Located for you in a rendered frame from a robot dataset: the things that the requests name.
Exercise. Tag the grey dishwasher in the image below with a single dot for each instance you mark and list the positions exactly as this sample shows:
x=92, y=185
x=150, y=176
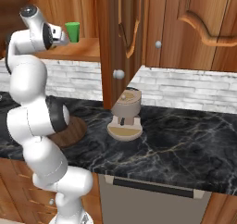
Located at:
x=148, y=207

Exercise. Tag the beige coffee machine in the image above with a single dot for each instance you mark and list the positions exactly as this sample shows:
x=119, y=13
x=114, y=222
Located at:
x=126, y=118

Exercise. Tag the brown wooden bowl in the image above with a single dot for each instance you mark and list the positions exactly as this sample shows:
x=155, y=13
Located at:
x=74, y=132

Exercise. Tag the round grey door knob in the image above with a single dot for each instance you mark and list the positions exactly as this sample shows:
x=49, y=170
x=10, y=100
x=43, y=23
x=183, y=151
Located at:
x=158, y=44
x=118, y=74

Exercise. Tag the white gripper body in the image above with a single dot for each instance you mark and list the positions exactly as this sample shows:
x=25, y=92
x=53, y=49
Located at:
x=62, y=38

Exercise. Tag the green cup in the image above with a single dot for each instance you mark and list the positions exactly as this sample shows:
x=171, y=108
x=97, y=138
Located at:
x=73, y=31

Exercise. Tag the wooden cabinet door arched panel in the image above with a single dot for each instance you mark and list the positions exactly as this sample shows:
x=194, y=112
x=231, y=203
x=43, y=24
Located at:
x=191, y=27

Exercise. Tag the wooden cabinet door with knob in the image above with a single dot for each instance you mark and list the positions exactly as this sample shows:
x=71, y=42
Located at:
x=109, y=33

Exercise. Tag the wooden base cabinet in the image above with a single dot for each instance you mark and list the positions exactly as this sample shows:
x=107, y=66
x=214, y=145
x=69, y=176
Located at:
x=223, y=209
x=15, y=190

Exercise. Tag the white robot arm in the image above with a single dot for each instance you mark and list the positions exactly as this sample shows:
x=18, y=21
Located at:
x=37, y=122

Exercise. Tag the open wooden wall cabinet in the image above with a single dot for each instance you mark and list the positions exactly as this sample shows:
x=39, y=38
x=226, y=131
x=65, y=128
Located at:
x=80, y=50

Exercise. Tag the small grey cabinet knob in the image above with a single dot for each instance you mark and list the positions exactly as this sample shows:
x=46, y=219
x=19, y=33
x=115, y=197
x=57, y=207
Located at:
x=51, y=201

